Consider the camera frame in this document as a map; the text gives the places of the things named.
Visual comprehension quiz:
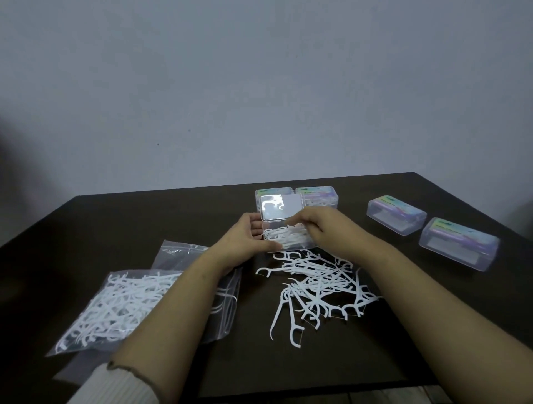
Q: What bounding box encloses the person's left hand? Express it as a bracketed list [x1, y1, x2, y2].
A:
[210, 212, 284, 271]

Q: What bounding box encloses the person's right hand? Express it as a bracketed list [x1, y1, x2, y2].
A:
[287, 207, 376, 255]

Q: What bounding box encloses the clear plastic box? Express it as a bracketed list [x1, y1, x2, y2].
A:
[295, 186, 339, 210]
[258, 193, 317, 253]

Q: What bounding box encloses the person's left forearm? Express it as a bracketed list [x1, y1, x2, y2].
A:
[107, 248, 240, 404]

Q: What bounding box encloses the person's right forearm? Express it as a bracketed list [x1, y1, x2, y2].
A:
[354, 237, 533, 404]

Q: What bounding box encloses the bunch of boxed floss picks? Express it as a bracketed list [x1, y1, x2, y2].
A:
[263, 223, 312, 249]

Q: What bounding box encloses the filled clear plastic box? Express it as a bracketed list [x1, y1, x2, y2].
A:
[295, 186, 339, 210]

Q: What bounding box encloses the clear box with colourful label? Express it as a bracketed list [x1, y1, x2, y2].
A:
[366, 194, 428, 236]
[255, 187, 295, 211]
[418, 217, 501, 274]

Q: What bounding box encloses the pile of loose floss picks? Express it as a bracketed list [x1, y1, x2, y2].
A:
[255, 248, 384, 349]

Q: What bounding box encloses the empty clear zip bag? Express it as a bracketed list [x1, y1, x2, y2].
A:
[149, 239, 243, 344]

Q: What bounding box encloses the heap of bagged floss picks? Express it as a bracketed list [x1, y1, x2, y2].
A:
[56, 271, 184, 350]

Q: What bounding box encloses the zip bag holding floss picks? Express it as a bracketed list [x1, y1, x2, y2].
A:
[45, 269, 190, 358]

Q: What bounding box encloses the white ribbed sleeve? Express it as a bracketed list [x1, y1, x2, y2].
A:
[66, 361, 161, 404]

